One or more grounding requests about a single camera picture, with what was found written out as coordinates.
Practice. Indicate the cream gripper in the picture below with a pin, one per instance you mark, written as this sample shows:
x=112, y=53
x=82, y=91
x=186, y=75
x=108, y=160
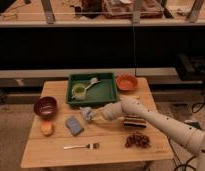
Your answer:
x=111, y=111

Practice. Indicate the grey blue towel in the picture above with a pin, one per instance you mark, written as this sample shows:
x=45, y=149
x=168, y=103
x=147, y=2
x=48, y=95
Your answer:
x=87, y=113

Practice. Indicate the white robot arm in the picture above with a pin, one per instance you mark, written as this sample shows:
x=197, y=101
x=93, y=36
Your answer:
x=189, y=137

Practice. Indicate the orange red bowl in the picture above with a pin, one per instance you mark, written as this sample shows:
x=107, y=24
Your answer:
x=126, y=82

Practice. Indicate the dark maroon bowl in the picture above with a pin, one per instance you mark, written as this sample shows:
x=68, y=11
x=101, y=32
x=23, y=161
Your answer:
x=45, y=107

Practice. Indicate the green plastic tray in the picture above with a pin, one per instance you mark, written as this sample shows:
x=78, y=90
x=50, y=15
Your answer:
x=99, y=94

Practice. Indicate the blue sponge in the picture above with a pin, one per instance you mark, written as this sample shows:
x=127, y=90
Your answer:
x=73, y=125

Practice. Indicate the light green cup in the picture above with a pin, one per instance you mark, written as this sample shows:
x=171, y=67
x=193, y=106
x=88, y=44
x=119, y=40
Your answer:
x=78, y=91

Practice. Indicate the wooden table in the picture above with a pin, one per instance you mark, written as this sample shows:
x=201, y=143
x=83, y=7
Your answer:
x=41, y=151

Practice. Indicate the striped black red block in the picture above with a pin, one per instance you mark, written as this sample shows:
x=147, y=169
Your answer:
x=130, y=120

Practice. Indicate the silver fork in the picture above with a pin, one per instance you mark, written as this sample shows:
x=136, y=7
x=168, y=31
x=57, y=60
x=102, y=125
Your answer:
x=89, y=146

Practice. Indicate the yellow corn toy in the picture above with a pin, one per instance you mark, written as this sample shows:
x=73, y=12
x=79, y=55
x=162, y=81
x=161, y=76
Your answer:
x=136, y=97

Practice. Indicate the brown grape cluster toy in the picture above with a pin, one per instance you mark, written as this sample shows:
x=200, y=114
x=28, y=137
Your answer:
x=138, y=139

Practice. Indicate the orange toy fruit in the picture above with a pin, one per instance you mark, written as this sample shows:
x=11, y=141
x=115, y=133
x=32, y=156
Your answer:
x=46, y=128

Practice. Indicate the wooden shelf bench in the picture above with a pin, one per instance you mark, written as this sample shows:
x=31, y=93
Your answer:
x=60, y=13

